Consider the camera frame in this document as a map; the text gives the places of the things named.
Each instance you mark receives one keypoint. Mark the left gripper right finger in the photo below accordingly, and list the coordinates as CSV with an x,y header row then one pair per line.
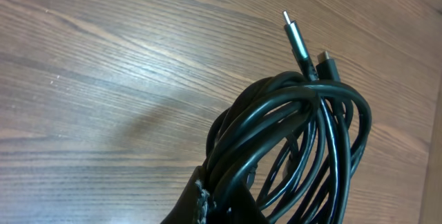
x,y
242,209

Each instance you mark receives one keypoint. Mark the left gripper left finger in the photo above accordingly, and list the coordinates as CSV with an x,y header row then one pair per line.
x,y
193,204

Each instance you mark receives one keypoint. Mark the black usb cable thin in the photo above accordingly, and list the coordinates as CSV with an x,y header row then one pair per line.
x,y
341,128

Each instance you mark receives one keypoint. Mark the black usb cable thick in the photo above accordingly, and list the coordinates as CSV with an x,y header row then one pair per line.
x,y
245,140

